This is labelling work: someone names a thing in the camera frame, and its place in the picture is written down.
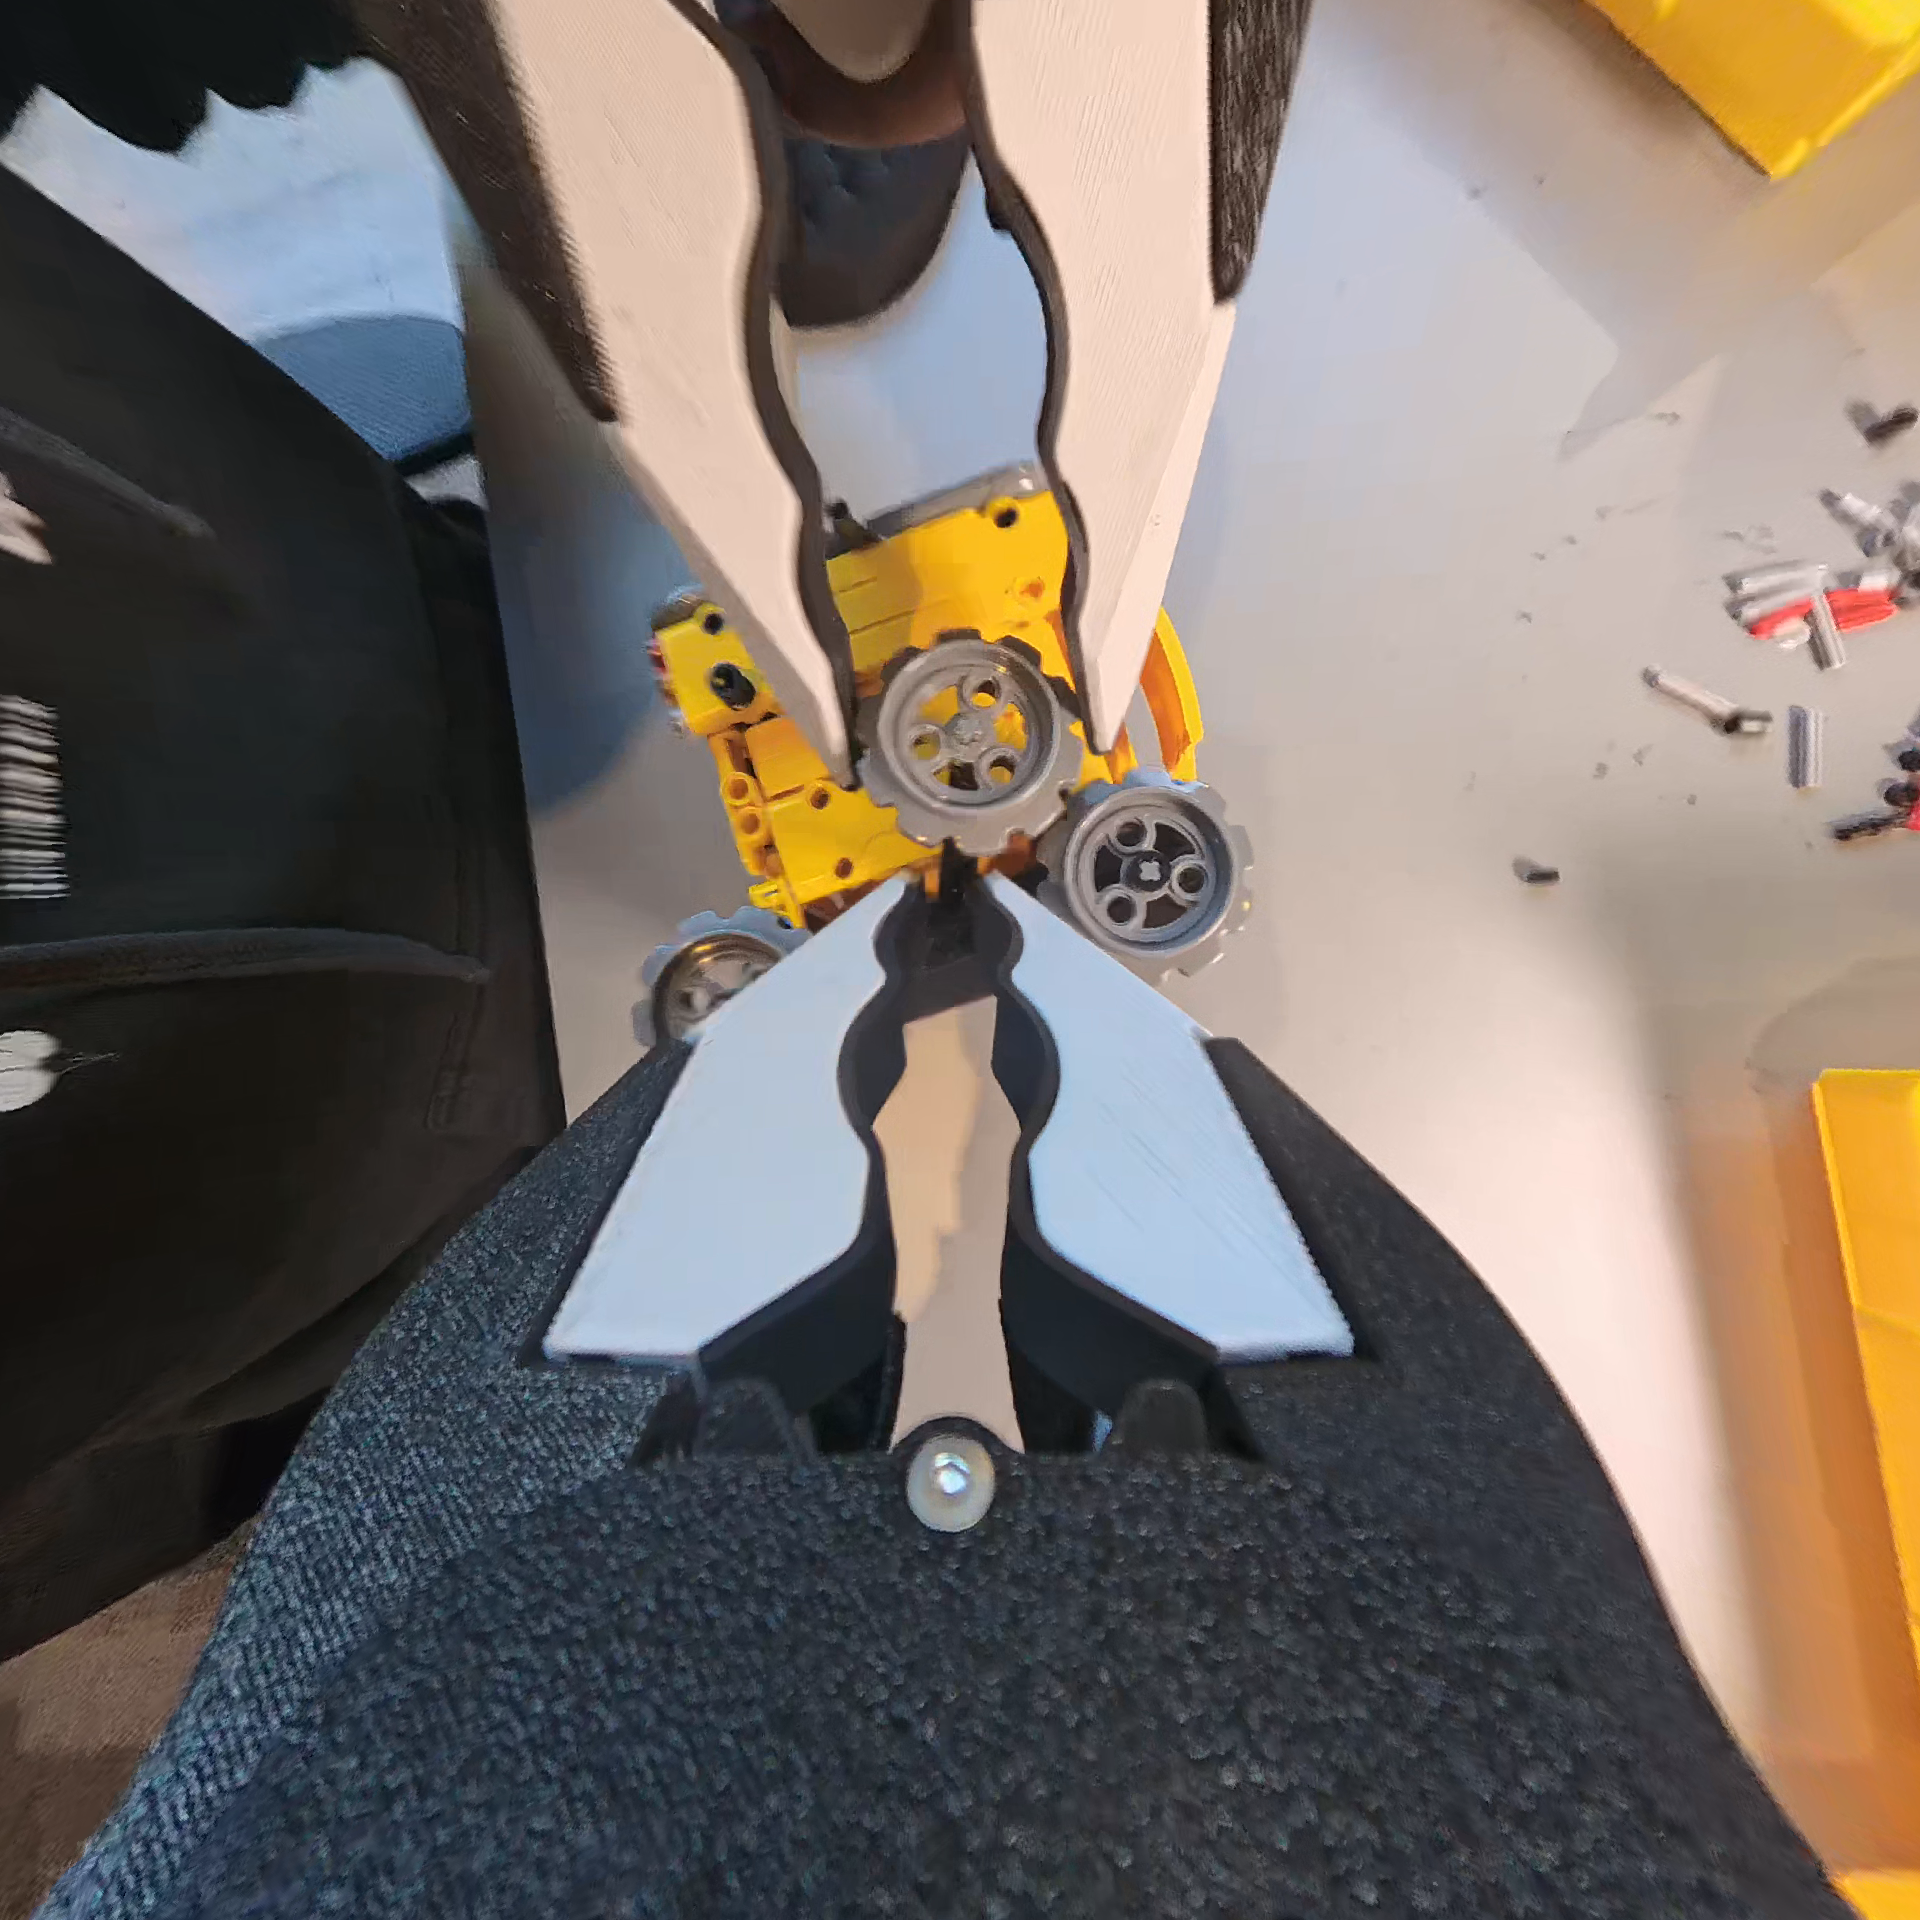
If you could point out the pale grey desk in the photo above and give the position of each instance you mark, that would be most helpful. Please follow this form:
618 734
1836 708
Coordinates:
1499 1049

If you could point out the pile of small brick parts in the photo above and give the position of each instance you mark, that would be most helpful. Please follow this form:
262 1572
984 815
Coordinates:
1828 599

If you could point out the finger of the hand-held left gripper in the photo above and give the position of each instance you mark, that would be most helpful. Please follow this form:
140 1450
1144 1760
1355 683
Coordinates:
660 300
1124 300

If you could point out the large yellow storage bin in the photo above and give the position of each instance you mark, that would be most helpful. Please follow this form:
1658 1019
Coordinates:
1769 75

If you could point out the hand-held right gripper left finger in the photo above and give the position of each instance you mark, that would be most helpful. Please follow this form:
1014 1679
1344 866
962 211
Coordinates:
720 1185

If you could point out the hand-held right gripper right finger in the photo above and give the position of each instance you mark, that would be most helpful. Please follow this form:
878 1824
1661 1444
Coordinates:
1171 1185

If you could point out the person's left hand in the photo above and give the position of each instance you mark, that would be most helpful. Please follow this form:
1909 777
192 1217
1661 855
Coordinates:
868 59

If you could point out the yellow brick toy truck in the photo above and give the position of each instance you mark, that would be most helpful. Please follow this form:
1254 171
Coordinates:
931 585

